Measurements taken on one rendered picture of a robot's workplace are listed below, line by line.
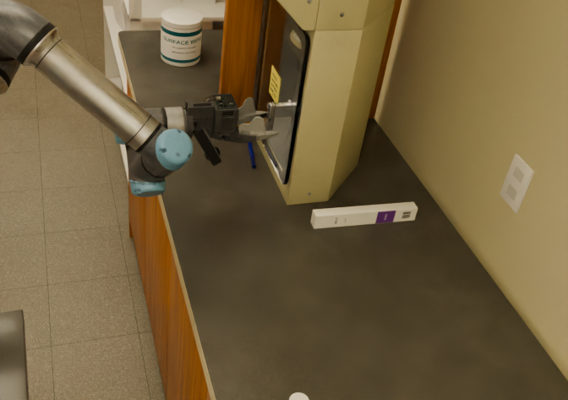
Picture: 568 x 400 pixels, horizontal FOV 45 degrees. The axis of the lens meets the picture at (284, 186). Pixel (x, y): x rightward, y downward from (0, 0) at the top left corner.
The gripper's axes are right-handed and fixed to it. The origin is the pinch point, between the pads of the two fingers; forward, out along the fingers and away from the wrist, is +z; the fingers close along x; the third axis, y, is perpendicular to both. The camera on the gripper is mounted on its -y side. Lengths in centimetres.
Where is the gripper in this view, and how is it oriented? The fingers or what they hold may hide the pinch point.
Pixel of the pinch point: (268, 125)
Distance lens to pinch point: 163.5
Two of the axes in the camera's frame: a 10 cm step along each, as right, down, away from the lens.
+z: 9.5, -0.9, 3.1
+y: 1.2, -7.9, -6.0
